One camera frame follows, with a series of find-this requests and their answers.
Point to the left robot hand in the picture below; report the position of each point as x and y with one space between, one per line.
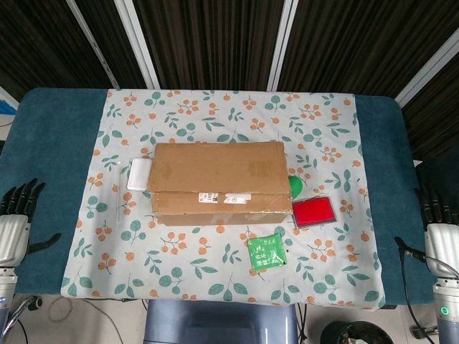
12 236

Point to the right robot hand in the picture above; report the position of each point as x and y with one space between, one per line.
443 243

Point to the brown cardboard box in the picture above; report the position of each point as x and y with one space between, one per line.
215 172

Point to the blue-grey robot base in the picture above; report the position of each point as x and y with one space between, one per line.
218 322

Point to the teal table cover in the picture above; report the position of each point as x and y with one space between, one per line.
54 143

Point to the black waste bin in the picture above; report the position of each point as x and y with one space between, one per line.
355 333

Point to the red ink pad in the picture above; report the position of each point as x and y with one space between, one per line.
312 212

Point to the blue and white box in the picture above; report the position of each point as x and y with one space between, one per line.
6 102

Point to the small white box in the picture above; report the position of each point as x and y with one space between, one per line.
138 173

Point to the green ball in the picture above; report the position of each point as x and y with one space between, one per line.
295 184

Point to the green tea sachet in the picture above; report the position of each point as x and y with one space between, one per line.
265 252

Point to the floral print tablecloth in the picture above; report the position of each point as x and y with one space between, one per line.
201 261

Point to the thin white frame post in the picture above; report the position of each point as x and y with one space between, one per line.
94 44

